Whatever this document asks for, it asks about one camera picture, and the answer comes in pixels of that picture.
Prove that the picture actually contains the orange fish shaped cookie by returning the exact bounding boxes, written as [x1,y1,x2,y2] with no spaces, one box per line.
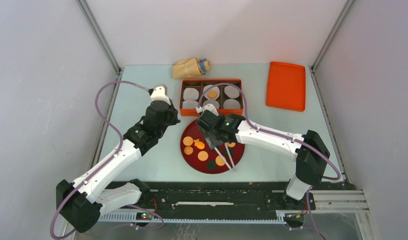
[194,139,205,150]

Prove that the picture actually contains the orange cookie box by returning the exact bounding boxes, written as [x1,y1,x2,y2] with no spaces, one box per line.
[180,78,243,117]

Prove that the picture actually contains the round tan cookie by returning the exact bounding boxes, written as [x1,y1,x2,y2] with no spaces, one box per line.
[182,136,194,147]
[197,151,209,162]
[207,90,219,100]
[215,156,226,167]
[227,142,236,148]

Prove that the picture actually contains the dark red round plate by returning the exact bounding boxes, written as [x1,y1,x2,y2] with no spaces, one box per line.
[180,121,245,175]

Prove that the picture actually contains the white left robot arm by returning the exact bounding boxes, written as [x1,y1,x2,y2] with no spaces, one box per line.
[56,97,180,233]

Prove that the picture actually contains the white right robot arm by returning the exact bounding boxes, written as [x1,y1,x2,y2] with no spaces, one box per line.
[196,107,330,209]

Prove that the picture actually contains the dark chocolate round cookie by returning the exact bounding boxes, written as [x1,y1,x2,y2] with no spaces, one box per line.
[206,160,217,172]
[222,147,234,157]

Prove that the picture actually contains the white paper cupcake liner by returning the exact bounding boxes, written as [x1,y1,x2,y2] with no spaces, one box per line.
[204,99,220,110]
[183,87,199,101]
[203,84,220,100]
[182,100,198,109]
[223,98,241,110]
[224,85,241,99]

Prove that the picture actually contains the beige cloth bag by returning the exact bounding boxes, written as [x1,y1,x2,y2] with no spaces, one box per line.
[172,57,212,79]

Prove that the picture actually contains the orange box lid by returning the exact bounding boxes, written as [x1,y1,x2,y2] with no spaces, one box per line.
[265,61,306,112]

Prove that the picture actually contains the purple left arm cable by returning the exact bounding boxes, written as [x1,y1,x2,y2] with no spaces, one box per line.
[49,80,155,240]

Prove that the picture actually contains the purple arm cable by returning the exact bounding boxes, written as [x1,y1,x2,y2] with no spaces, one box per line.
[49,80,155,240]
[197,82,343,240]

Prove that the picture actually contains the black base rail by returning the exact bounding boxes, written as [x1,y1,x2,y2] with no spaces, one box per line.
[137,181,316,221]

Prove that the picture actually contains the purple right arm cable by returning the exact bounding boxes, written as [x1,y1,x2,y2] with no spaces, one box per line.
[197,82,343,240]

